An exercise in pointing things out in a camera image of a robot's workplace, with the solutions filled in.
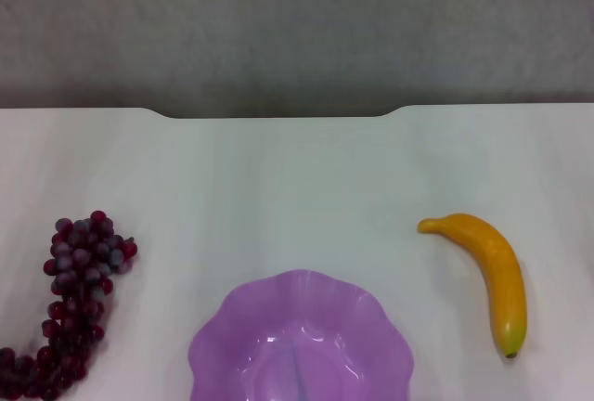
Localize yellow plastic banana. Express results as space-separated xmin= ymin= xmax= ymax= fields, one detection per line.
xmin=417 ymin=213 xmax=528 ymax=359

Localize dark red grape bunch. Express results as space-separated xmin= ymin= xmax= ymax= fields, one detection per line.
xmin=0 ymin=210 xmax=138 ymax=401

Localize purple wavy-edged plastic plate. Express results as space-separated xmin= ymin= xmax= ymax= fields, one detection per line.
xmin=187 ymin=269 xmax=415 ymax=401

